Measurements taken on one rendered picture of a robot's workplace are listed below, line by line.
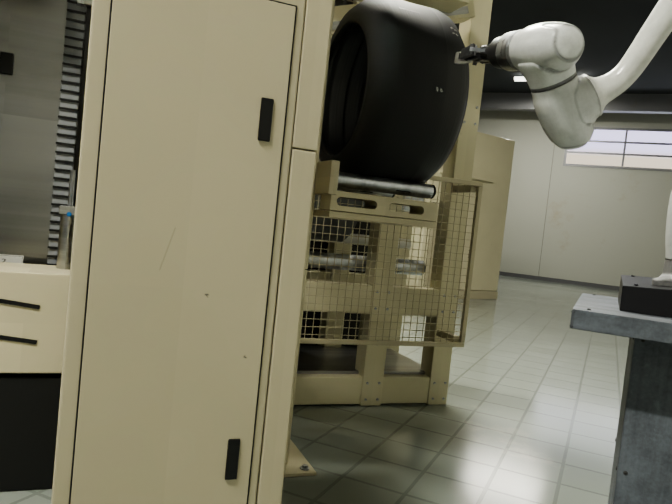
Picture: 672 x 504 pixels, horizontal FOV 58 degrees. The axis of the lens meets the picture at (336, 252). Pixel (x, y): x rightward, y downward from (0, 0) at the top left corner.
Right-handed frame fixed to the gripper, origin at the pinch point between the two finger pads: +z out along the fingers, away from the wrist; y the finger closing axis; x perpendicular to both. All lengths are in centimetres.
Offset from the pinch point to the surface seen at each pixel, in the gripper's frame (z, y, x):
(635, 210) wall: 734, -865, 68
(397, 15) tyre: 19.2, 12.7, -10.3
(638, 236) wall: 719, -873, 115
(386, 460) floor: 15, -9, 128
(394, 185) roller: 19.1, 3.9, 37.5
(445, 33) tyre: 16.7, -2.2, -8.2
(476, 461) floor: 10, -42, 127
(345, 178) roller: 19.2, 20.1, 37.5
